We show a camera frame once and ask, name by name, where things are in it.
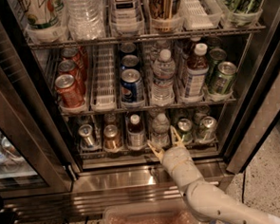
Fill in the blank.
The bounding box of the brown patterned can top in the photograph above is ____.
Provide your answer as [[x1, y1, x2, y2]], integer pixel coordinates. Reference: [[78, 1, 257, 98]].
[[148, 0, 182, 33]]

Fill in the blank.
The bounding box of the empty white tray shelf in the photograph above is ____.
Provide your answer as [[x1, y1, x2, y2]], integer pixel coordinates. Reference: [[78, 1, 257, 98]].
[[179, 0, 222, 30], [90, 46, 117, 112]]

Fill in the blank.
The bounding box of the rear blue Pepsi can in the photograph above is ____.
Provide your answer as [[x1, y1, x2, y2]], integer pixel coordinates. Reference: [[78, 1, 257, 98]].
[[120, 54, 140, 70]]

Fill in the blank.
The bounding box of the glass fridge door left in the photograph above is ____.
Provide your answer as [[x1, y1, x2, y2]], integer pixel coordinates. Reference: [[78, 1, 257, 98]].
[[0, 0, 72, 199]]

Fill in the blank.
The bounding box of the rear green soda can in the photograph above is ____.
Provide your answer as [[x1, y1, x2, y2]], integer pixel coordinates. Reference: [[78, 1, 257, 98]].
[[205, 47, 227, 84]]

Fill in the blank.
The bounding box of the orange soda can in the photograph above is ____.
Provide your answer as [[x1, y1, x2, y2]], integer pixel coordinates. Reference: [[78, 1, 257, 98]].
[[57, 59, 85, 95], [54, 74, 84, 108], [61, 47, 86, 80]]

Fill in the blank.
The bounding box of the green patterned can top right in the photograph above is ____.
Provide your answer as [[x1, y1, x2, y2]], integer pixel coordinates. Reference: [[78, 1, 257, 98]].
[[216, 0, 263, 29]]

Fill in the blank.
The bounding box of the white labelled bottle top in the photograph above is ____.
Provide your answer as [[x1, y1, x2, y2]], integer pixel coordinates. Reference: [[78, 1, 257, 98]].
[[109, 0, 144, 37]]

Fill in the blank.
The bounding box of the empty white tray middle shelf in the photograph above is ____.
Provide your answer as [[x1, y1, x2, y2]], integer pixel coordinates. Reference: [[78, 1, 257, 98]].
[[90, 46, 117, 112]]

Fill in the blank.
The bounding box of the black cable right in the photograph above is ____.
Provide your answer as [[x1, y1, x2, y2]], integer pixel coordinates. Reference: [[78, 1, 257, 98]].
[[238, 170, 249, 205]]

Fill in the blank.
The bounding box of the front blue Pepsi can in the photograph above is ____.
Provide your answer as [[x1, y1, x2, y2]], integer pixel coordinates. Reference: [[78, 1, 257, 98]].
[[120, 68, 144, 103]]

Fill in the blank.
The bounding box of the green can bottom left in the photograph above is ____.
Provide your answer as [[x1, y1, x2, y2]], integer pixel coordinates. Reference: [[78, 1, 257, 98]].
[[176, 118, 193, 144]]

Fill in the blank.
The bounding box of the rear orange soda can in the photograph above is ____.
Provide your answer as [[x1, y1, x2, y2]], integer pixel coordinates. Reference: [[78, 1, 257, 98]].
[[61, 47, 86, 80]]

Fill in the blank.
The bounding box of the blue pepsi can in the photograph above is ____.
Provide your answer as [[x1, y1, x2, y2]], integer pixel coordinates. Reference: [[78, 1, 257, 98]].
[[120, 68, 144, 103], [120, 54, 140, 70]]

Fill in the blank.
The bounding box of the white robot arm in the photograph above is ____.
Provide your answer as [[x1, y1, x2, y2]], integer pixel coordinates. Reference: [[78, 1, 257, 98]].
[[147, 126, 280, 224]]

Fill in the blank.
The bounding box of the copper can bottom shelf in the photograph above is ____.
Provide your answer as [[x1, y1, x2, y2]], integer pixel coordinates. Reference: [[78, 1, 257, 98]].
[[103, 124, 122, 150]]

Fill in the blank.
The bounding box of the clear water bottle shelf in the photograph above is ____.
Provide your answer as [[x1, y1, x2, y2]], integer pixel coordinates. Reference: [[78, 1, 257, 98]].
[[150, 113, 170, 147], [151, 48, 176, 106]]

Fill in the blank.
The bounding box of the white green carton top left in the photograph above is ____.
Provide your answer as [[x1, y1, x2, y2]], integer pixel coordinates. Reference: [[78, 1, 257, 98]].
[[17, 0, 64, 29]]

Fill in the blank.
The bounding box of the large clear water bottle top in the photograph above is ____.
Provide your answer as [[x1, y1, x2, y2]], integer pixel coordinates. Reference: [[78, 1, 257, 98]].
[[65, 0, 105, 41]]

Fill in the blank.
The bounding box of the clear plastic bin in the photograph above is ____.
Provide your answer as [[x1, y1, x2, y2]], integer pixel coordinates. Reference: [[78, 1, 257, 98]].
[[103, 199, 198, 224]]

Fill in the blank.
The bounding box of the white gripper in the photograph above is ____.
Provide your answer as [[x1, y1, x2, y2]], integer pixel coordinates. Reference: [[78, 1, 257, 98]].
[[147, 126, 204, 191]]

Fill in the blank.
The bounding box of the green can bottom right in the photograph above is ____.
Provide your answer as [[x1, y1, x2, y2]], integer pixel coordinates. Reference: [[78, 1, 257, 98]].
[[196, 116, 217, 143]]

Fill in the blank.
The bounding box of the silver can bottom shelf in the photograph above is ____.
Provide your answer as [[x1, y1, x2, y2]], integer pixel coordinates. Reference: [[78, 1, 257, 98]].
[[78, 123, 96, 147]]

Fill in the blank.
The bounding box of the middle orange soda can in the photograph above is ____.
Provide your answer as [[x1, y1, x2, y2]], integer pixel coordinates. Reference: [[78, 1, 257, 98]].
[[57, 59, 85, 95]]

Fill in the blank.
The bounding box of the stainless fridge body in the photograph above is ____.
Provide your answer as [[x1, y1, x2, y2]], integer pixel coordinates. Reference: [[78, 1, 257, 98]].
[[7, 0, 280, 222]]

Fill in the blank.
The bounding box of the green soda can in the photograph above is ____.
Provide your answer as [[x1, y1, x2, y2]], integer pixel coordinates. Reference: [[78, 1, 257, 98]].
[[205, 47, 227, 84], [208, 61, 237, 95]]

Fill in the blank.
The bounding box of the front orange soda can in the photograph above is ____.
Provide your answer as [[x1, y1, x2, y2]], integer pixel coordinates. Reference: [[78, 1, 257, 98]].
[[54, 74, 84, 108]]

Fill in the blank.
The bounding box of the brown tea bottle bottom shelf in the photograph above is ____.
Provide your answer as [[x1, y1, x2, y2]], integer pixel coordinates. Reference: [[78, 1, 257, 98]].
[[127, 114, 146, 148]]

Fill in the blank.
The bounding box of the clear water bottle bottom shelf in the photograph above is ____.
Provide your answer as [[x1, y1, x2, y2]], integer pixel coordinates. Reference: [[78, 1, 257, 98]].
[[150, 113, 170, 147]]

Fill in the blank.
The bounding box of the front green soda can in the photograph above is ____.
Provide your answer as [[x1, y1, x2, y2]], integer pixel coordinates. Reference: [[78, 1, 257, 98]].
[[208, 61, 237, 95]]

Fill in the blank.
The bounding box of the brown iced tea bottle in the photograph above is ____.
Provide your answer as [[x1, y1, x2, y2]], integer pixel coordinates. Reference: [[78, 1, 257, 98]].
[[181, 43, 209, 98]]

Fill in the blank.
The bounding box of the empty white tray top shelf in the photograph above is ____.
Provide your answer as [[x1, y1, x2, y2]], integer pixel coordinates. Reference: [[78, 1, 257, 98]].
[[179, 0, 222, 30]]

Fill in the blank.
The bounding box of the clear water bottle middle shelf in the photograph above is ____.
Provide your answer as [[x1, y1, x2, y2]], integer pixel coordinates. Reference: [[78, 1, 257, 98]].
[[151, 48, 176, 106]]

